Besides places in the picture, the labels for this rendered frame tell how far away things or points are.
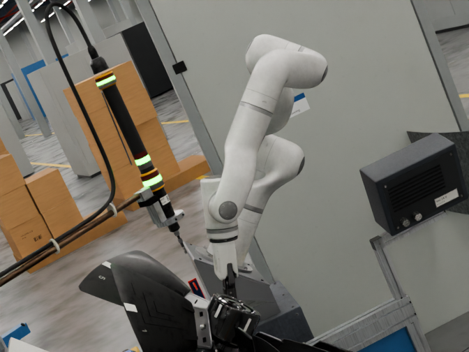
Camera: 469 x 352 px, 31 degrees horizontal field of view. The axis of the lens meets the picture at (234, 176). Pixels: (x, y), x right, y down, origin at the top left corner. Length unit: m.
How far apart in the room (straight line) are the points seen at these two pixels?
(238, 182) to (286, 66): 0.33
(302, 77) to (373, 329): 0.77
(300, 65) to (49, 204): 7.38
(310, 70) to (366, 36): 1.69
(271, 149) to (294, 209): 1.35
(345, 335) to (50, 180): 7.19
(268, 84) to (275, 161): 0.46
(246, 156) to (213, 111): 1.65
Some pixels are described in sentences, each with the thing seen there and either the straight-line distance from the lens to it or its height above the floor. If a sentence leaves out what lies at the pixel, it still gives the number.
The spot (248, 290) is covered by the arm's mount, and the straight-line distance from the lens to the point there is 2.58.
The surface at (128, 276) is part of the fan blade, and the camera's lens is 1.74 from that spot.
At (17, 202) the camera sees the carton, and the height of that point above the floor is 0.73.
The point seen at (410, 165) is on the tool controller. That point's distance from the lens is 2.43.
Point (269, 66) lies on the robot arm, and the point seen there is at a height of 1.65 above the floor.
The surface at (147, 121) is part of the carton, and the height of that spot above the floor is 0.85.
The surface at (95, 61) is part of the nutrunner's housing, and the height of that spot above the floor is 1.84.
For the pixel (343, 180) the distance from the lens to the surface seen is 3.96.
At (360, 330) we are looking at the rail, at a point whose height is 0.83.
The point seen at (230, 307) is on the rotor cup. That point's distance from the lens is 1.88.
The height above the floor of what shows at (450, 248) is 0.33.
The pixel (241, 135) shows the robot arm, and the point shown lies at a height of 1.52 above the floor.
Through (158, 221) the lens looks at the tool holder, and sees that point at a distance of 1.94.
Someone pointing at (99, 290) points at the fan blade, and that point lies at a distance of 2.01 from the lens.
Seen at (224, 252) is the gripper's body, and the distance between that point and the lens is 2.18.
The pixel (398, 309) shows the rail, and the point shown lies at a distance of 2.55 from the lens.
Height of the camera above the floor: 1.86
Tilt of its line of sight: 11 degrees down
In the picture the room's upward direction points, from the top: 24 degrees counter-clockwise
